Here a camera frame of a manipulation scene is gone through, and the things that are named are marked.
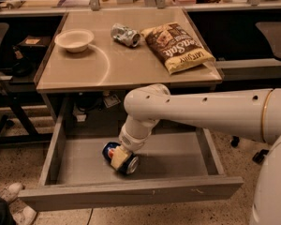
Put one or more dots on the white paper bowl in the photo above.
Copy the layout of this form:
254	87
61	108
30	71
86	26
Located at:
74	40

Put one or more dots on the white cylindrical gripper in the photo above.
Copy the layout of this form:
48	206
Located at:
130	140

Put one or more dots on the crushed silver can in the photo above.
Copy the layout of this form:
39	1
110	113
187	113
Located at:
125	35

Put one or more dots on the grey drawer cabinet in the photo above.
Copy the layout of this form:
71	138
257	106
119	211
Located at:
108	65

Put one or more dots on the blue pepsi can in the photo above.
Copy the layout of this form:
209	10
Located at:
129	166

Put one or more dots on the black office chair right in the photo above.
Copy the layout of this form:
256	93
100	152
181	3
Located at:
273	47

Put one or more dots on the white sneaker lower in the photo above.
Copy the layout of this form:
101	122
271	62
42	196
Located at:
26	216

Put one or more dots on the black box under desk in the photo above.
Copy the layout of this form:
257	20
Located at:
34	46

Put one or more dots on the grey open top drawer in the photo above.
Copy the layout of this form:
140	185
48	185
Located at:
178	164

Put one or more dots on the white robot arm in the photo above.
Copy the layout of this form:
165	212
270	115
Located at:
147	105

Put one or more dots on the brown sea salt chip bag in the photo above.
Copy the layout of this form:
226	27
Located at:
175	48

